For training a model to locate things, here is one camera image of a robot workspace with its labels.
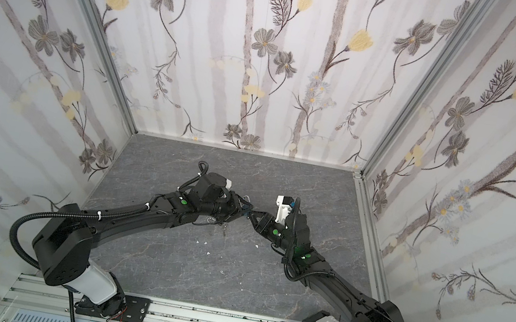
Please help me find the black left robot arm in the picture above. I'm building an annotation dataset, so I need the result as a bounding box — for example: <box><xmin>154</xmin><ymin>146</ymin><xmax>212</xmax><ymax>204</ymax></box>
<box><xmin>9</xmin><ymin>161</ymin><xmax>253</xmax><ymax>319</ymax></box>

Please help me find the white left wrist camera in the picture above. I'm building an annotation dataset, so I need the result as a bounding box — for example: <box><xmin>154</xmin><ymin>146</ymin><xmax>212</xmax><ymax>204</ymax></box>
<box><xmin>218</xmin><ymin>177</ymin><xmax>232</xmax><ymax>190</ymax></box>

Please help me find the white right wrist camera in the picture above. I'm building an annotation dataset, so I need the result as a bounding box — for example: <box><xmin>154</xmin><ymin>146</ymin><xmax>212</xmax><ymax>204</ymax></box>
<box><xmin>275</xmin><ymin>195</ymin><xmax>295</xmax><ymax>225</ymax></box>

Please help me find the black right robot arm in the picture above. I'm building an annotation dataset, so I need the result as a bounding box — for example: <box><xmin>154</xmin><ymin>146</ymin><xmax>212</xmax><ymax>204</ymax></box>
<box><xmin>247</xmin><ymin>211</ymin><xmax>404</xmax><ymax>322</ymax></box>

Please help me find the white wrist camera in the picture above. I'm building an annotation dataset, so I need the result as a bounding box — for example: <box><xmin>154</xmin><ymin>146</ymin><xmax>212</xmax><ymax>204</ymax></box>
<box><xmin>218</xmin><ymin>177</ymin><xmax>232</xmax><ymax>190</ymax></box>
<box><xmin>275</xmin><ymin>195</ymin><xmax>295</xmax><ymax>225</ymax></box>

